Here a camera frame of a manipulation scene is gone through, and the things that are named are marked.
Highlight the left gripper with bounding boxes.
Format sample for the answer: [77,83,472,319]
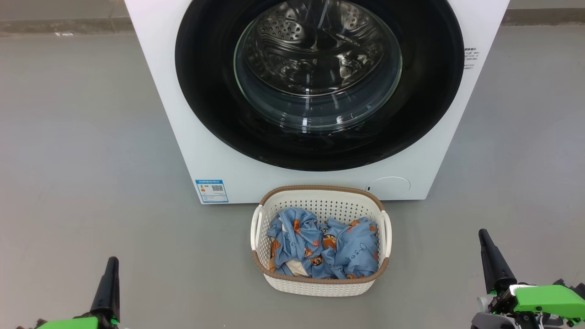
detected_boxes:
[16,257,120,329]

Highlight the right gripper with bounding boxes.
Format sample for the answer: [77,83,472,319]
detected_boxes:
[472,229,585,329]

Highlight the blue bear-print garment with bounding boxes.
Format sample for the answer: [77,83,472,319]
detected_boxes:
[267,208,330,279]
[320,217,380,279]

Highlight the round black washer door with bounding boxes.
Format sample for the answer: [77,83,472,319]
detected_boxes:
[175,0,465,172]

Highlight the white front-load washing machine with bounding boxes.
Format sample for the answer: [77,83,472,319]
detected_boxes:
[124,0,510,205]

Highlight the round white filter cover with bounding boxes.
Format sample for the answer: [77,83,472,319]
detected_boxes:
[367,176,411,200]

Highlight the blue energy label sticker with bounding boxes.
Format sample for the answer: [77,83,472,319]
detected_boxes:
[196,179,229,204]

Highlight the cream perforated laundry basket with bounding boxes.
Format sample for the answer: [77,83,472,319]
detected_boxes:
[250,185,393,297]

